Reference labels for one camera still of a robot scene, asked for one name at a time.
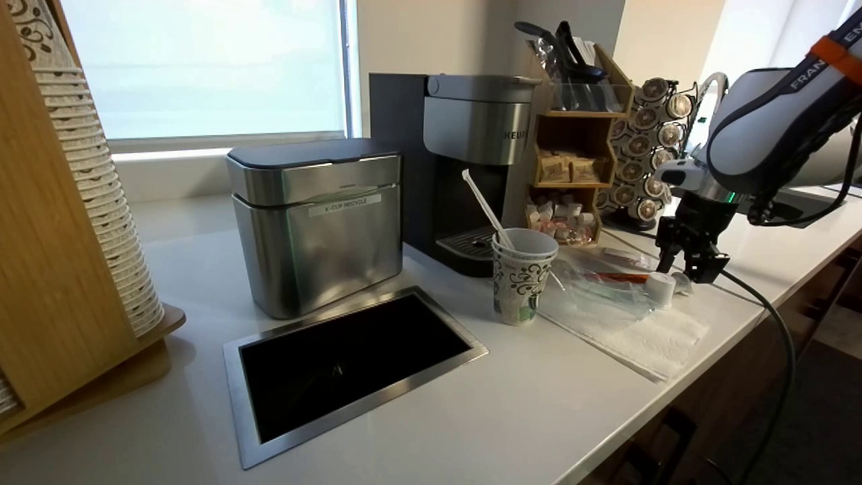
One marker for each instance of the wooden cup holder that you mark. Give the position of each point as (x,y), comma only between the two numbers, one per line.
(66,338)

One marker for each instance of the clear plastic bag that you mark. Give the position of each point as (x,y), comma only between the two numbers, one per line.
(604,299)

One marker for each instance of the wooden condiment organizer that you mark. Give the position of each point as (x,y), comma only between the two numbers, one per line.
(574,158)

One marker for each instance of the patterned paper cup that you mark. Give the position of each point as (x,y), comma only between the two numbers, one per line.
(520,271)

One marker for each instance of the black utensils in organizer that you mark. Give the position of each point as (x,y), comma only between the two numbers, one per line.
(573,76)

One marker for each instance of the coffee pod carousel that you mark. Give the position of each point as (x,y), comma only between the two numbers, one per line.
(647,139)

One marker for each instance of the white straw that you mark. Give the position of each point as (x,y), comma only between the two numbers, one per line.
(486,209)

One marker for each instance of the black coffee machine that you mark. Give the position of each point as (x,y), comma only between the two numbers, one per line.
(449,125)

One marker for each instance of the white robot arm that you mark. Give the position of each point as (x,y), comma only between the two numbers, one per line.
(761,135)

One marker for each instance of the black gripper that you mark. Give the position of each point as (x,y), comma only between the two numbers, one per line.
(694,229)

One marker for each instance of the stainless steel trash bin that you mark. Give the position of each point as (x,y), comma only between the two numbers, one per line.
(318,222)

